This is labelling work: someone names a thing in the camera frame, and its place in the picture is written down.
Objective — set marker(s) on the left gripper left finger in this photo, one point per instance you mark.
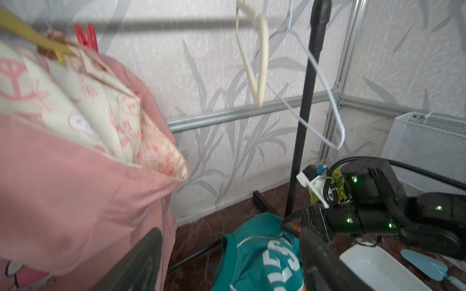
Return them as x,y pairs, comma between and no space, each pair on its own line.
138,269

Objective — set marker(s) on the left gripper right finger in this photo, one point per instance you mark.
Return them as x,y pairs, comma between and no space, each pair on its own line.
322,268

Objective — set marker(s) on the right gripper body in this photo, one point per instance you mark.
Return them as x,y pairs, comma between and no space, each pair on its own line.
337,220

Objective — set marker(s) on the teal green jacket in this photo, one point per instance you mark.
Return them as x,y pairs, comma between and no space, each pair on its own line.
259,256

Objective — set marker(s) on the pink jacket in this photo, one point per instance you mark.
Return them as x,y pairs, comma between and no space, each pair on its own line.
88,165

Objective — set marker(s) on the red clothespin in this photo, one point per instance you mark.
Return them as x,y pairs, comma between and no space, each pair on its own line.
86,37

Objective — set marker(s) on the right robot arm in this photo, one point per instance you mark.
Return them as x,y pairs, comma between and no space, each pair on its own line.
366,197

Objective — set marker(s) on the potted artificial flower plant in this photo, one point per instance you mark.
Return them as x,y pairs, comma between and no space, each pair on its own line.
338,183

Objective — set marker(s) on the white plastic tray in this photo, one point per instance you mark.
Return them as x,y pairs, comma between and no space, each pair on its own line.
378,269

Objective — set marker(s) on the light blue small scoop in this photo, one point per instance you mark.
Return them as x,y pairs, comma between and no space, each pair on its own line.
433,268

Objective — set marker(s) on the black clothes rack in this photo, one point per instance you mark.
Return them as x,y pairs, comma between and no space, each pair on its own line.
320,17

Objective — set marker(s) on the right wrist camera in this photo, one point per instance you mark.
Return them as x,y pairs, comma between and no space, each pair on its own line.
312,178

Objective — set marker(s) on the white wire mesh basket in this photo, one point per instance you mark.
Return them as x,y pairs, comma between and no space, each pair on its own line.
430,142

